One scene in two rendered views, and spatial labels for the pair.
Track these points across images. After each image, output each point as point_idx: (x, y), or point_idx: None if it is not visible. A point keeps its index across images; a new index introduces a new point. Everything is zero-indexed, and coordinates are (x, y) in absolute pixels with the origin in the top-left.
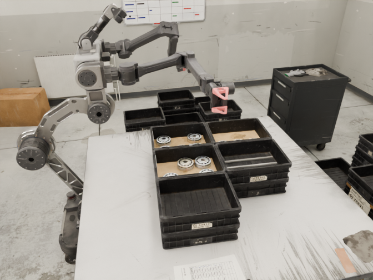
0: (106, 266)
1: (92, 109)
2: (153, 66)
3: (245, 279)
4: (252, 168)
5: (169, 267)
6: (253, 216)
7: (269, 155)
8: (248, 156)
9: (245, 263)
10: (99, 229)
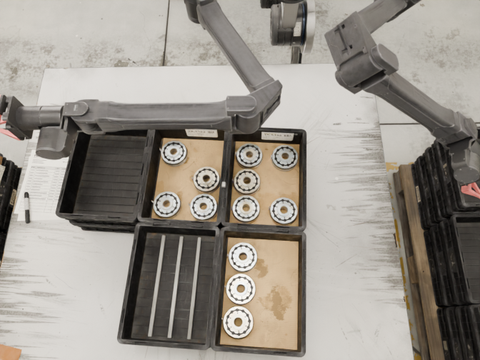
0: (103, 93)
1: (271, 9)
2: (216, 38)
3: (33, 220)
4: (130, 266)
5: None
6: (111, 265)
7: (198, 337)
8: (206, 294)
9: (51, 227)
10: (154, 84)
